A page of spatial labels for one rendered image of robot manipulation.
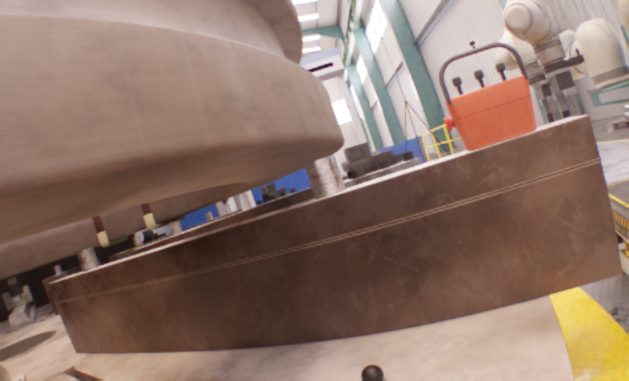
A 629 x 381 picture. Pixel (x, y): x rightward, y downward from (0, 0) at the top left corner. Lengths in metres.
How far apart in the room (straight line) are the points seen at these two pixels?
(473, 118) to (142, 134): 0.66
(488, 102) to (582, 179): 0.27
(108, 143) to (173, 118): 0.14
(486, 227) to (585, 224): 0.23
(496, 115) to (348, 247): 0.46
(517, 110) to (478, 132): 0.10
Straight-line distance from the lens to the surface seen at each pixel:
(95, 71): 0.65
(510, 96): 0.85
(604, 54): 1.59
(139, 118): 0.65
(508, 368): 0.72
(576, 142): 0.87
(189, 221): 6.89
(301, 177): 6.02
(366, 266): 0.91
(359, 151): 1.93
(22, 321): 4.33
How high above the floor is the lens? 0.74
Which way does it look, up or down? 2 degrees down
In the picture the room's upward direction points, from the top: 19 degrees counter-clockwise
